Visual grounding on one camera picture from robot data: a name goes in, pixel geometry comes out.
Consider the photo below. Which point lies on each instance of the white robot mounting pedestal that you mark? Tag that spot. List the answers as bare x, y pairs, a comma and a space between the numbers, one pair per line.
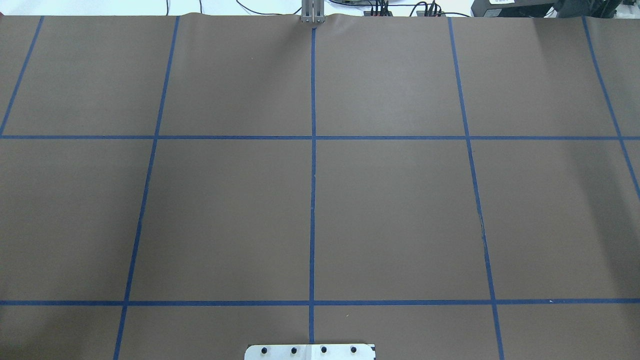
327, 351

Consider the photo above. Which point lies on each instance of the aluminium frame post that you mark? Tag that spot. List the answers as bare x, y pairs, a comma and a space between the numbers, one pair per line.
312, 12

